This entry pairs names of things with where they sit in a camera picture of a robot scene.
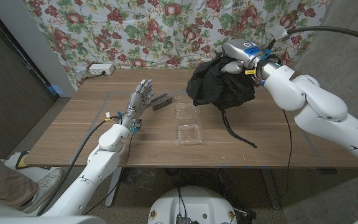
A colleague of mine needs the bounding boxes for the grey brush with pale bristles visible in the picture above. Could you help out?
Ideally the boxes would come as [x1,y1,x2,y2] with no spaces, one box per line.
[144,92,175,112]

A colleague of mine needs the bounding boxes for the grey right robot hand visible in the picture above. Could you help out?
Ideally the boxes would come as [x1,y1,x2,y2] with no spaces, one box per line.
[214,39,265,75]

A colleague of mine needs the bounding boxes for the white sneaker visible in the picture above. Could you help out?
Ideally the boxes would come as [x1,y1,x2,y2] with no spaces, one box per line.
[23,167,63,214]

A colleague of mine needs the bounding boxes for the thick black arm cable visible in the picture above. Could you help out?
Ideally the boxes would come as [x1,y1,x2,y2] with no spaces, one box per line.
[267,26,358,47]
[35,114,124,216]

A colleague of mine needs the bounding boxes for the light grey table leg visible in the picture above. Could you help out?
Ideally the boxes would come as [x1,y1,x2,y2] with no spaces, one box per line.
[105,167,122,208]

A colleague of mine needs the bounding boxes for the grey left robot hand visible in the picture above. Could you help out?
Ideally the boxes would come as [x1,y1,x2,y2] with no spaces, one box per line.
[121,78,154,130]

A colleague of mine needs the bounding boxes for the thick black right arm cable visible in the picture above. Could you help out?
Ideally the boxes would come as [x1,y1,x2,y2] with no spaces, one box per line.
[267,26,358,47]

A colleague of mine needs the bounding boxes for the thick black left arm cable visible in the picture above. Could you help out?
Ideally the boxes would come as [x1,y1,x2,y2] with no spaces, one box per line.
[35,114,124,216]

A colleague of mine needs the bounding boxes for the clear plastic clamshell container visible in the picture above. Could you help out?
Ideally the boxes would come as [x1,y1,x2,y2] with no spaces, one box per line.
[172,101,204,146]

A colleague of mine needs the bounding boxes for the floral fruit print backdrop cloth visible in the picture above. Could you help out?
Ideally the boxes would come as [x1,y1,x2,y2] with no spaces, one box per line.
[22,0,331,90]

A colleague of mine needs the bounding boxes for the person's leg in khaki trousers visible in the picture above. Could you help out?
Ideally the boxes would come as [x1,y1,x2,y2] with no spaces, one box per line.
[0,146,40,209]

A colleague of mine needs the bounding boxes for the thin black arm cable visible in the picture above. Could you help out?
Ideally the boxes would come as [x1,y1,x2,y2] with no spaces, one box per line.
[253,108,293,203]
[82,130,135,216]

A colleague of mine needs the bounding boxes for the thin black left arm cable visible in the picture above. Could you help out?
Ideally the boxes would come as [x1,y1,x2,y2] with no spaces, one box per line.
[82,130,135,216]

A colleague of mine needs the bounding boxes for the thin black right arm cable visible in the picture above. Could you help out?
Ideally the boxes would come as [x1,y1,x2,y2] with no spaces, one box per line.
[253,108,293,203]

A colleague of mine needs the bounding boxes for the dark brown door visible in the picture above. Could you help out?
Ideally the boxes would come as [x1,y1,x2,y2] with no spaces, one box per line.
[0,6,58,159]

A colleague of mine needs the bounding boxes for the white power strip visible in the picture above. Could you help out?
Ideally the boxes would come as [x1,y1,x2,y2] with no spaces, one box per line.
[88,63,116,76]

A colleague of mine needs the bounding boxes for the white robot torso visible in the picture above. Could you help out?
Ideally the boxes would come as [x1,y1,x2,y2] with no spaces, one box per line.
[147,185,238,224]

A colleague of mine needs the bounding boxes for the black shorts with drawstring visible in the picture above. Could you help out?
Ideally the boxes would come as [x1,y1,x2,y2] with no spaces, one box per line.
[185,55,258,149]

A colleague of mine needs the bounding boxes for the dark table leg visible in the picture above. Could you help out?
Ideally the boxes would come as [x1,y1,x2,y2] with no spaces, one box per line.
[261,167,282,210]

